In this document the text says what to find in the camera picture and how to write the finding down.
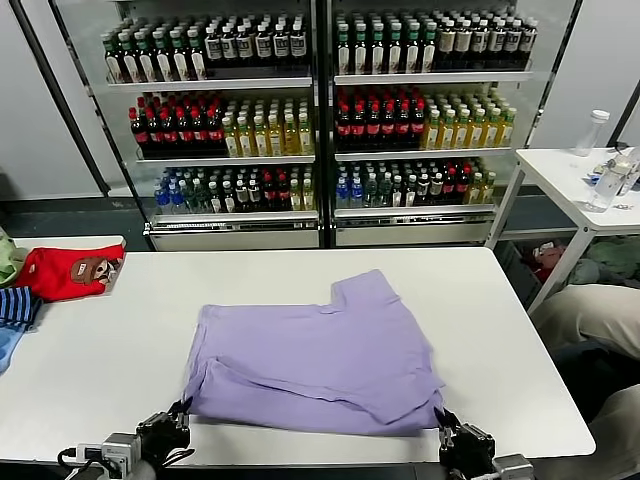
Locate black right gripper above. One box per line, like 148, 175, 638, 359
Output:
433, 408, 496, 474

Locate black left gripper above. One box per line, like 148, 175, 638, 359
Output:
137, 397, 194, 469

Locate purple shirt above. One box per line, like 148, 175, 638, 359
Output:
182, 268, 447, 437

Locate black storage crate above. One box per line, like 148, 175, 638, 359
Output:
493, 238, 544, 301

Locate person leg beige trousers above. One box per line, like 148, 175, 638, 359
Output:
588, 383, 640, 480
530, 283, 640, 360

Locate open beverage display cooler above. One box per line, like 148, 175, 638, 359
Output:
319, 0, 584, 249
47, 0, 331, 251

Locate light blue garment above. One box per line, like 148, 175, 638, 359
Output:
0, 323, 27, 377

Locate red shirt bear print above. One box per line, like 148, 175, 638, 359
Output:
13, 243, 127, 304

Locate red garment pile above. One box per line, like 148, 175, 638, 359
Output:
522, 241, 569, 284

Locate blue striped garment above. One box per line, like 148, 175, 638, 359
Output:
0, 284, 45, 332

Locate light green garment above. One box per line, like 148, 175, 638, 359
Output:
0, 225, 30, 289

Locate green garment pile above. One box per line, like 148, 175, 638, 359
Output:
569, 235, 640, 289

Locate white side table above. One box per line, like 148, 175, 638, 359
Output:
485, 146, 640, 314

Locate clear bottle white cap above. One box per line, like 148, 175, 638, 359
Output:
573, 109, 611, 158

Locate dark tea bottle green cap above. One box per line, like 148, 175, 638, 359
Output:
135, 29, 157, 83
152, 28, 174, 82
119, 30, 140, 83
336, 23, 352, 75
421, 20, 439, 74
370, 22, 387, 75
404, 21, 422, 74
169, 28, 191, 82
353, 22, 369, 75
387, 21, 404, 74
186, 27, 207, 81
102, 31, 124, 84

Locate dark drink bottle grey label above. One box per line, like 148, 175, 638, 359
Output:
272, 22, 291, 68
220, 23, 238, 69
204, 24, 223, 70
254, 22, 274, 68
235, 23, 254, 69
290, 21, 308, 68

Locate dark drink bottle beige label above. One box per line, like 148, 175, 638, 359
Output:
455, 19, 474, 70
472, 18, 490, 70
489, 18, 507, 70
438, 19, 456, 70
505, 18, 523, 69
521, 17, 539, 69

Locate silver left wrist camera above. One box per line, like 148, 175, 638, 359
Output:
101, 432, 135, 479

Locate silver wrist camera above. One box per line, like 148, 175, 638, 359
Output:
101, 432, 135, 479
492, 453, 536, 480

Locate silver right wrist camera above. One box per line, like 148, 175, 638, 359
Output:
492, 453, 536, 480

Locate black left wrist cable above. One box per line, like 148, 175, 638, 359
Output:
57, 446, 106, 469

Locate black wall trim strip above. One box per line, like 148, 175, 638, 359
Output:
8, 0, 112, 197
610, 82, 640, 147

